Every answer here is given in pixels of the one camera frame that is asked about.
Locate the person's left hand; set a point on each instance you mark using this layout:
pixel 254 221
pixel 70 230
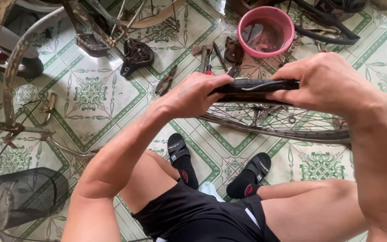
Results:
pixel 186 97

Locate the person's right hand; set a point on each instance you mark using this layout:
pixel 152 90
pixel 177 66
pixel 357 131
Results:
pixel 328 80

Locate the black bicycle tyre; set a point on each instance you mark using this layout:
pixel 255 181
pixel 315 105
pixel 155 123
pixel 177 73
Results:
pixel 247 88

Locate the dark metal pliers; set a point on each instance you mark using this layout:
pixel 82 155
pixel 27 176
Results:
pixel 166 80

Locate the black rubber inner tube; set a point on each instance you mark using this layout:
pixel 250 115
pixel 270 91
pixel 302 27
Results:
pixel 328 32

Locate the rusty hammer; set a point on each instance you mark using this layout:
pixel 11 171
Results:
pixel 203 50

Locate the black slide sandal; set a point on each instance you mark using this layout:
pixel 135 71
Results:
pixel 259 166
pixel 178 148

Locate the dark metal tyre lever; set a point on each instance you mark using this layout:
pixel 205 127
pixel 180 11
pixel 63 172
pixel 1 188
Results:
pixel 219 55

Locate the small dark pliers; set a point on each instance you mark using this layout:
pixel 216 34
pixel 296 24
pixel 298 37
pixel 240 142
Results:
pixel 233 70

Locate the black bicycle saddle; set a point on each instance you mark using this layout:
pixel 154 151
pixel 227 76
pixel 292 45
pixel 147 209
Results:
pixel 136 57

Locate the brown leather pouch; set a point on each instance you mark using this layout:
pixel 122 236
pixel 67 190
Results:
pixel 233 50

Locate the spoked bicycle wheel rim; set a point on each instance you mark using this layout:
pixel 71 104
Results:
pixel 281 127

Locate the black sock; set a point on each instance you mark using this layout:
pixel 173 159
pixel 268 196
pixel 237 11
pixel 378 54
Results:
pixel 187 173
pixel 242 188

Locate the pink plastic basin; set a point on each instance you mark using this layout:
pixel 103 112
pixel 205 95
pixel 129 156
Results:
pixel 265 32

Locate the white plastic stool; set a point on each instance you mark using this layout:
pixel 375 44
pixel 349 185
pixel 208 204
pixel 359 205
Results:
pixel 210 191

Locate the black bicycle pedal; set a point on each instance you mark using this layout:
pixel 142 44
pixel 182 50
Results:
pixel 92 43

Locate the black shorts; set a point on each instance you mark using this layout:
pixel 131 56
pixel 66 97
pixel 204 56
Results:
pixel 200 218

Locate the rusty bicycle mudguard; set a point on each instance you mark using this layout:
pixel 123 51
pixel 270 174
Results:
pixel 15 67

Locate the grey motorbike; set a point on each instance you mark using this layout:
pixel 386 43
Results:
pixel 8 43

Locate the black mesh bicycle basket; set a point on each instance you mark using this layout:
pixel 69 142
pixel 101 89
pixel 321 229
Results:
pixel 18 198

